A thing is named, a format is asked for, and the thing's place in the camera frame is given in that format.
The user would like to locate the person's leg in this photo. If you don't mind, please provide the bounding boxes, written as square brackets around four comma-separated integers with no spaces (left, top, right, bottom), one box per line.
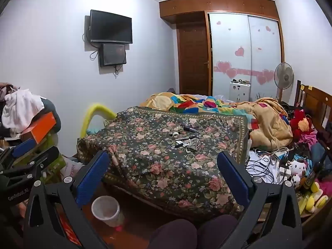
[148,219,198,249]
[197,214,238,249]

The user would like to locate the white plastic bag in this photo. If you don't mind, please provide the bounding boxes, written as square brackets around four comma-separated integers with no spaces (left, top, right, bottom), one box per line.
[63,157,86,180]

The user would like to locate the green patterned box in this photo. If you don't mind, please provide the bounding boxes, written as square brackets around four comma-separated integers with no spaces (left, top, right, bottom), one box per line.
[39,132,57,149]
[45,153,66,180]

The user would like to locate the black television cable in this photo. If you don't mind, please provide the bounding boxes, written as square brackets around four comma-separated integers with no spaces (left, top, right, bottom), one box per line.
[82,16,100,60]

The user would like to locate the bunch of white cables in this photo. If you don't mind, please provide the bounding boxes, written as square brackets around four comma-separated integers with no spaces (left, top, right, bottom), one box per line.
[246,147,289,184]

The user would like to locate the wooden headboard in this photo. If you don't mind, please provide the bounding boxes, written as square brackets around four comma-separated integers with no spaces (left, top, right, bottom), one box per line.
[294,80,332,135]

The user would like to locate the white plastic wastebasket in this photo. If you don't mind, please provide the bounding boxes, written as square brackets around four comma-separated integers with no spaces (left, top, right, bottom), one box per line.
[91,196,125,227]

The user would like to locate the orange box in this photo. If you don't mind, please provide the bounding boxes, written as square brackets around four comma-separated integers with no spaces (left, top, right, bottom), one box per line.
[20,111,57,144]

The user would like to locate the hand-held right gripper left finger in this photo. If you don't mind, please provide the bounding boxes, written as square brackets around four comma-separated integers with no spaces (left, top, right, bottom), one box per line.
[23,150,111,249]

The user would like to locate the wooden overhead cabinet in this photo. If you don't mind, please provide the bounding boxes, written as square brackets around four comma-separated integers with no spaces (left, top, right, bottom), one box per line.
[159,0,280,24]

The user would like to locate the small black wall monitor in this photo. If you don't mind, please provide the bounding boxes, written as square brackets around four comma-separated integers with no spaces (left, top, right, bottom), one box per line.
[99,43,127,67]

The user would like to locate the yellow foam tube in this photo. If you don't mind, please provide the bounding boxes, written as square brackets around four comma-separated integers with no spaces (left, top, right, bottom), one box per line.
[80,103,117,138]

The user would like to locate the white cloth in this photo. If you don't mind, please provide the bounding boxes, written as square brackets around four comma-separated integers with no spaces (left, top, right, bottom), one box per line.
[1,89,44,133]

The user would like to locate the red plush toy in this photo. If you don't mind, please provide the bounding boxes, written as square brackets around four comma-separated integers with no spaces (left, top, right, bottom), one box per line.
[290,110,313,137]

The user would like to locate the yellow plush toy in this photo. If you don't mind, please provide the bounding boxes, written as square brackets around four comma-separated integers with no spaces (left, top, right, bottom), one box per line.
[298,182,330,214]

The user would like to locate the dark grey cloth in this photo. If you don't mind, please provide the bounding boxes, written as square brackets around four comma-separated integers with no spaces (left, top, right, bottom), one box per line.
[39,97,61,135]

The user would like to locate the brown wooden door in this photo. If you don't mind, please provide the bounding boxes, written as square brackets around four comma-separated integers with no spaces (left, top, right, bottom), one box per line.
[176,23,209,95]

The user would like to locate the standing fan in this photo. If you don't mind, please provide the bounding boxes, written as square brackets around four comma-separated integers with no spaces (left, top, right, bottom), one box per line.
[274,62,295,102]

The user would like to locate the floral blanket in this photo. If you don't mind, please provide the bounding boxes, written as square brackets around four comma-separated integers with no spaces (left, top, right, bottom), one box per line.
[77,106,251,217]

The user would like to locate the person's left leg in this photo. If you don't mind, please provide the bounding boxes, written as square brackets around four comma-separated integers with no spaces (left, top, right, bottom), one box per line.
[148,219,198,249]

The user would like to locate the person's right leg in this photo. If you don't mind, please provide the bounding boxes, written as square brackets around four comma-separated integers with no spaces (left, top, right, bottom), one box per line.
[197,214,238,249]

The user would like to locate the white earphones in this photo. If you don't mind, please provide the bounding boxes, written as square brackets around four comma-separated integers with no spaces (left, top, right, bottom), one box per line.
[185,139,201,153]

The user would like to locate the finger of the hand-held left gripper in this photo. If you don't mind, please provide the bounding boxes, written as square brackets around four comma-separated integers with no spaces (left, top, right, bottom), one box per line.
[0,138,37,161]
[0,146,60,180]

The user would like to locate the small white cabinet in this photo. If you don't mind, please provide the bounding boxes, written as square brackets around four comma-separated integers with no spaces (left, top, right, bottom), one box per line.
[229,80,251,103]

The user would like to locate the white sliding door wardrobe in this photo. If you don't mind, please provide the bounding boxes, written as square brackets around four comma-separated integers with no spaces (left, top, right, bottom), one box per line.
[206,11,284,101]

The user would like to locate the pink cloth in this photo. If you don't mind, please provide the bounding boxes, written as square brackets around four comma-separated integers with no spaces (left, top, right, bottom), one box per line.
[0,83,21,101]

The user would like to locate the black wall television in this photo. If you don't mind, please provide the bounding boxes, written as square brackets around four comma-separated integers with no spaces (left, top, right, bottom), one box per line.
[89,10,133,44]

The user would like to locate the colourful patchwork quilt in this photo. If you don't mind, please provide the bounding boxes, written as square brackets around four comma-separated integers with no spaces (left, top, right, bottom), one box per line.
[140,92,293,148]

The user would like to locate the white cat plush toy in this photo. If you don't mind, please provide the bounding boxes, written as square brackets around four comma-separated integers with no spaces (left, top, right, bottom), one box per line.
[287,159,308,187]

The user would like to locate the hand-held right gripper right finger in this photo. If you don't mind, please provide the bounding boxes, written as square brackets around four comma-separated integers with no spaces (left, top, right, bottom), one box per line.
[216,150,303,249]

